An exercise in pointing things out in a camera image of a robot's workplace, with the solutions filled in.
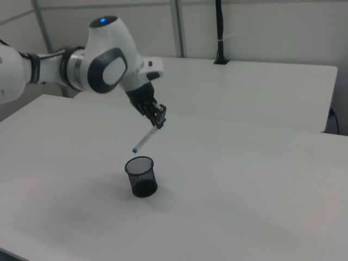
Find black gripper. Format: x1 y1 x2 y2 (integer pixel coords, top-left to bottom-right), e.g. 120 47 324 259
125 82 167 129

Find white marker with blue cap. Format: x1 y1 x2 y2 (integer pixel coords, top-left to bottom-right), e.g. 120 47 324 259
131 117 167 153

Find black mesh pen cup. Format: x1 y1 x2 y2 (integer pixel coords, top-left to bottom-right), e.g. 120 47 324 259
124 155 159 198

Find white background table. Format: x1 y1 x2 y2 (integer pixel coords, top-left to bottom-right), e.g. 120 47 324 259
73 56 339 134

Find black pole with cables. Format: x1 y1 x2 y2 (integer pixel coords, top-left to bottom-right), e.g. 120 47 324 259
213 0 231 65

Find black power cable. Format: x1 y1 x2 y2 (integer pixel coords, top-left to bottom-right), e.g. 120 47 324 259
329 108 341 135

